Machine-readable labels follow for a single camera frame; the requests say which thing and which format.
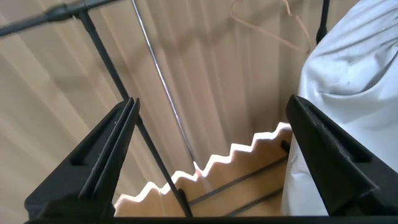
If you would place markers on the pink clothes hanger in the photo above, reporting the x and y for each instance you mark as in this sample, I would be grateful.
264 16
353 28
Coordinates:
267 33

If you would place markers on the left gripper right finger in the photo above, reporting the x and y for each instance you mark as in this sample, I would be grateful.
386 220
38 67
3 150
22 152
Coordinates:
339 177

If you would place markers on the pale grey shorts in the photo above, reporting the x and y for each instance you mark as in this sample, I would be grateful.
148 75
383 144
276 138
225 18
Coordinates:
351 62

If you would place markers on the beige curtain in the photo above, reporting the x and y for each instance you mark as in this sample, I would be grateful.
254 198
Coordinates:
233 77

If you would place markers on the black clothes rack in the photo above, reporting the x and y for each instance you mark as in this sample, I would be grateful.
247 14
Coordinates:
102 53

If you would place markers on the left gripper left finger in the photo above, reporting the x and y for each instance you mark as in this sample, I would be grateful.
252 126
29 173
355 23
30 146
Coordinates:
90 174

